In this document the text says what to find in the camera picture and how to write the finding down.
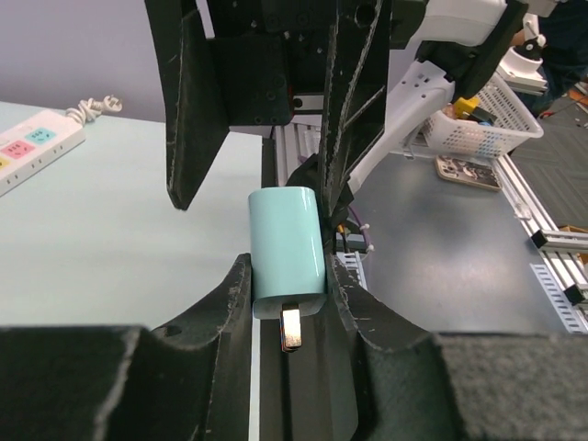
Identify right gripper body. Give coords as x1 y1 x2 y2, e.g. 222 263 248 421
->
201 0 396 139

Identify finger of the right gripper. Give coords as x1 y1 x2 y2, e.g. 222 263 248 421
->
318 1 390 216
145 0 229 210

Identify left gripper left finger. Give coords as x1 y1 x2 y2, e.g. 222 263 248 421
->
1 254 252 440

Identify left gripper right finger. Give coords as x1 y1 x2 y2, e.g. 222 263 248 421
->
326 257 587 440

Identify mint green charger plug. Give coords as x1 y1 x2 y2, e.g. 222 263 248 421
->
248 187 326 353

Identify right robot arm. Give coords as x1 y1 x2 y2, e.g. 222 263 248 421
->
145 1 529 218

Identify white power strip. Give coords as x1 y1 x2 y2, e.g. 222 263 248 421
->
0 109 85 196

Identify white plastic basket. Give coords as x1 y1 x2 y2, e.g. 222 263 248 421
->
423 73 544 158

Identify white power strip cord plug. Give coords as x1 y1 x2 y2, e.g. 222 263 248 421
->
65 96 122 126

